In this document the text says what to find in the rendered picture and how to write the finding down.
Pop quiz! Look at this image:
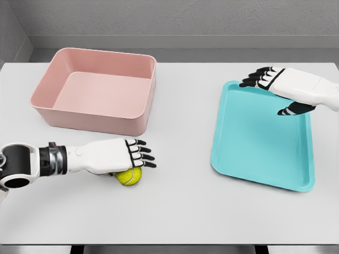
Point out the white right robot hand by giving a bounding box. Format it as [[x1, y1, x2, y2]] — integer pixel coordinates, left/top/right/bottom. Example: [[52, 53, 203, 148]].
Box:
[[238, 67, 331, 116]]

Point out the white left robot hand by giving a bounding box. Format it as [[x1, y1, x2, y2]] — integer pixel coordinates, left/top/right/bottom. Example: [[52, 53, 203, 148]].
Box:
[[85, 138, 157, 177]]

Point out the yellow-green tennis ball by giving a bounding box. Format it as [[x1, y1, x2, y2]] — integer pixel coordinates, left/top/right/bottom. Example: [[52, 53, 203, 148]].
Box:
[[115, 167, 143, 186]]

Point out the blue plastic tray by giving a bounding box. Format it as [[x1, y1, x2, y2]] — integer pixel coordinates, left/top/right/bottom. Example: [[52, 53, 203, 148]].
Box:
[[210, 80, 316, 193]]

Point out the pink plastic basket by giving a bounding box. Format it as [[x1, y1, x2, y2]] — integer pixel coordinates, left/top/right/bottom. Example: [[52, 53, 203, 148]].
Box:
[[29, 47, 157, 138]]

